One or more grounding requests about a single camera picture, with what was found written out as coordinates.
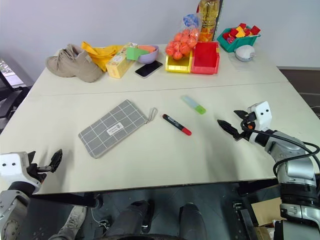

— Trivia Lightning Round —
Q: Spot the yellow plastic bin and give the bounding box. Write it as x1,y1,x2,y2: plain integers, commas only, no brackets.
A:
164,49,194,74

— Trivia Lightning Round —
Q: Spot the yellow printed carton box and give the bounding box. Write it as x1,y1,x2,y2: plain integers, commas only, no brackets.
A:
105,42,139,80

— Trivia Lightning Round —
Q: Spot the grey checked pencil pouch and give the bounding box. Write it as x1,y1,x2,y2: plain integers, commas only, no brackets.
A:
78,99,159,159

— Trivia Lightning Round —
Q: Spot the black smartphone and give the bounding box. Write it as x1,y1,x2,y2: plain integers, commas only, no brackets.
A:
134,60,164,79

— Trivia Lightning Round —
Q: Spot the green sponge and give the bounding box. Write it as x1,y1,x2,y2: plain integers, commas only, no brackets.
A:
125,47,149,62

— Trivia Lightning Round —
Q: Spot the yellow cloth bag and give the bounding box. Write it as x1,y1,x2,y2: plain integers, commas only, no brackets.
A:
80,41,126,73

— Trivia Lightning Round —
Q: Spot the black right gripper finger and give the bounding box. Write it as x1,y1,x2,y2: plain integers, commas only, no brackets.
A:
233,109,249,121
216,119,243,142

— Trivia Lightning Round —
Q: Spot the large red foam block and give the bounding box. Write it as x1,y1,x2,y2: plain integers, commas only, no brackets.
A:
249,24,262,36

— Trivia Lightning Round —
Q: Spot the purple bowl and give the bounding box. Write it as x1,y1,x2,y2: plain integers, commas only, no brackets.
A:
136,44,161,65

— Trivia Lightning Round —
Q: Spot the green plastic bin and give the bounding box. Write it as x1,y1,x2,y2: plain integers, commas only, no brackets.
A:
216,25,262,53

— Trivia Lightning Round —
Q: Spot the bag of orange balls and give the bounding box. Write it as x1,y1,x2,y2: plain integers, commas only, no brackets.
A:
165,13,202,61

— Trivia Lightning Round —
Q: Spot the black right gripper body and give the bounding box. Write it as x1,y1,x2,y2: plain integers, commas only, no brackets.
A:
236,111,258,142

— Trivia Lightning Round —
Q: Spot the yellow foam block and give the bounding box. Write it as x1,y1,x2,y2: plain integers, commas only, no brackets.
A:
235,26,248,39

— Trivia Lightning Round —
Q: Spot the green blue highlighter pen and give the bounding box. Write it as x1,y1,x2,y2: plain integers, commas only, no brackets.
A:
181,95,208,116

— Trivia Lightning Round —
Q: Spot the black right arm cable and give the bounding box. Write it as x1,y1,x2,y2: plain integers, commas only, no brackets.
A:
242,124,320,179

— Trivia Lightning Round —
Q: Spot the yellow cooking oil bottle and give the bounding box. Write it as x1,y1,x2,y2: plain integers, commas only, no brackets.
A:
198,0,222,43

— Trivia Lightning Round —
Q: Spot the grey sneaker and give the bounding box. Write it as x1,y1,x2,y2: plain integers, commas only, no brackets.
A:
52,205,89,240

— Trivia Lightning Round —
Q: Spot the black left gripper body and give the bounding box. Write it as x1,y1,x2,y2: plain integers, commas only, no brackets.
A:
26,161,48,186

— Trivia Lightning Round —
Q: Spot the red plastic bin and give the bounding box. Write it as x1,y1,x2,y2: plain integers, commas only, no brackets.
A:
190,40,221,75

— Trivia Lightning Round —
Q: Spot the red black marker pen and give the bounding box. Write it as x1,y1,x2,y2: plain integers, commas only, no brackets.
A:
161,113,193,137

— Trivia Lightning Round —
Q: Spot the dark rounded leg shape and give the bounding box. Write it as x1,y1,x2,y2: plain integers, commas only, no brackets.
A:
105,199,155,239

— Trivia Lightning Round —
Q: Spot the grey white round device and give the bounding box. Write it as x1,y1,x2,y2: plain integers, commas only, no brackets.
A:
234,44,257,62

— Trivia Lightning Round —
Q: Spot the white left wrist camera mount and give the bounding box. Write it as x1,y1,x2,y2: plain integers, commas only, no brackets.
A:
0,151,42,194

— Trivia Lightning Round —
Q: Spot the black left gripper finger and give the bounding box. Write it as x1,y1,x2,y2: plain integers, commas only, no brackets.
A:
26,150,37,166
37,148,64,174

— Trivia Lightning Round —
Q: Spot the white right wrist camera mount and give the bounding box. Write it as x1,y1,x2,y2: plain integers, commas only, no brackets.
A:
246,100,273,131

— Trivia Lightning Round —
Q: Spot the brown cardboard box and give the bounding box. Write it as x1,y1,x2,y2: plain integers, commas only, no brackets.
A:
250,196,283,227

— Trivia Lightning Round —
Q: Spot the orange sponge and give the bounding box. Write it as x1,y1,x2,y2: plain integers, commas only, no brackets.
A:
137,44,157,54

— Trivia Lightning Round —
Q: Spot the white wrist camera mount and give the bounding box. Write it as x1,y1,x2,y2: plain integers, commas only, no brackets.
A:
246,100,273,131
0,151,42,194

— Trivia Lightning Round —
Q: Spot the beige lace-up shoe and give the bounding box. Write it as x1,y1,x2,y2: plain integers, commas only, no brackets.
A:
45,43,104,83

